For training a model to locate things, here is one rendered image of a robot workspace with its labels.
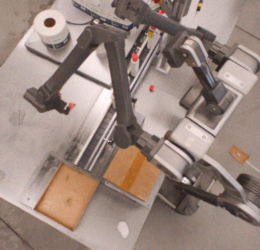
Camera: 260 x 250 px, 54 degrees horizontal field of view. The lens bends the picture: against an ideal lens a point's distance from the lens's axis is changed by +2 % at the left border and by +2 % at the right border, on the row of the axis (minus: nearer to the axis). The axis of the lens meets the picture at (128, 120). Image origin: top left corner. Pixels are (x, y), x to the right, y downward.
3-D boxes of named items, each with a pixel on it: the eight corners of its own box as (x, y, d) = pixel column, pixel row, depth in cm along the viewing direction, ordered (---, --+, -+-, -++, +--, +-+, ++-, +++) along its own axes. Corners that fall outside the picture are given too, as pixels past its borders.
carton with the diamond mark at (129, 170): (131, 137, 157) (131, 125, 131) (165, 156, 153) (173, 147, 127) (106, 181, 148) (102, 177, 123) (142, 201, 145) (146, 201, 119)
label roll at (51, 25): (71, 25, 179) (66, 9, 165) (69, 49, 173) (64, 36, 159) (42, 24, 179) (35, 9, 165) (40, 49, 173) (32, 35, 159)
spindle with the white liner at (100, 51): (99, 43, 175) (93, 12, 146) (110, 49, 173) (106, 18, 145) (92, 54, 172) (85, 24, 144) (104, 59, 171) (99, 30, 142)
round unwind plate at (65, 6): (71, -17, 190) (71, -19, 189) (107, -1, 186) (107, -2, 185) (50, 13, 182) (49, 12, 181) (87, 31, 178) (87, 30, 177)
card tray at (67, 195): (63, 162, 154) (61, 161, 150) (100, 181, 150) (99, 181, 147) (34, 209, 146) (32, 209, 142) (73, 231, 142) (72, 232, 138)
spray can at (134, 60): (132, 68, 169) (133, 51, 149) (139, 71, 168) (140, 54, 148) (129, 74, 167) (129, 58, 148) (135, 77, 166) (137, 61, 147)
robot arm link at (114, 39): (113, 22, 77) (128, 20, 85) (78, 27, 83) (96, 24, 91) (131, 150, 93) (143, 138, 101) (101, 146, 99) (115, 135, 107)
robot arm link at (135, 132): (142, 139, 91) (148, 133, 95) (120, 123, 93) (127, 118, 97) (132, 155, 96) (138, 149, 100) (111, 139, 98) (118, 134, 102)
